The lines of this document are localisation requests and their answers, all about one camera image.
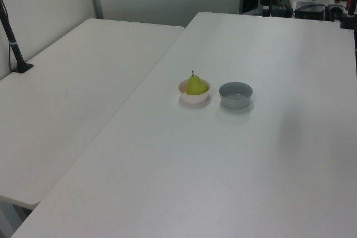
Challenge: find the green pear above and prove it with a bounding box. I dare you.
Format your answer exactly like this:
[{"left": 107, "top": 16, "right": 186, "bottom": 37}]
[{"left": 186, "top": 70, "right": 209, "bottom": 96}]

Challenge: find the pink bowl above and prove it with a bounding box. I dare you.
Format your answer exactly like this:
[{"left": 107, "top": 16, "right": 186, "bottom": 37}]
[{"left": 178, "top": 79, "right": 211, "bottom": 104}]

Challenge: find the grey bowl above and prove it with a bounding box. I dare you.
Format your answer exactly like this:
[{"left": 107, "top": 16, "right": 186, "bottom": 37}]
[{"left": 218, "top": 81, "right": 254, "bottom": 110}]

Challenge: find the white side table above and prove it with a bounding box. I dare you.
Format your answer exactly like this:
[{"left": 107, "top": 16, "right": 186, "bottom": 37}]
[{"left": 0, "top": 18, "right": 186, "bottom": 210}]

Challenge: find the black flat box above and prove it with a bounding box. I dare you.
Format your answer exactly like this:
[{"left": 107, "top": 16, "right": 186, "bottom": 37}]
[{"left": 294, "top": 1, "right": 327, "bottom": 21}]

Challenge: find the black clamped stand pole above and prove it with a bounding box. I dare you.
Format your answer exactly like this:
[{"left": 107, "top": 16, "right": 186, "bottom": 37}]
[{"left": 0, "top": 0, "right": 35, "bottom": 73}]

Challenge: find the red and black stand pole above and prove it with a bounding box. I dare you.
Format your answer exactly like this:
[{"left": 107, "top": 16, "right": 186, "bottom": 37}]
[{"left": 338, "top": 0, "right": 357, "bottom": 30}]

